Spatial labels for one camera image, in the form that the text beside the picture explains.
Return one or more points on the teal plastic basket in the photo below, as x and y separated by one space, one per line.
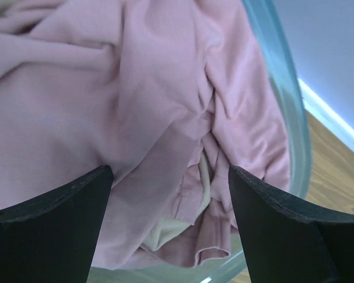
282 74

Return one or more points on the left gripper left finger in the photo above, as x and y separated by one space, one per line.
52 237

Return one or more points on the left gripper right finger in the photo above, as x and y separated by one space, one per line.
288 239

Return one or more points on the pink t shirt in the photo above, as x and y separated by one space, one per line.
245 128

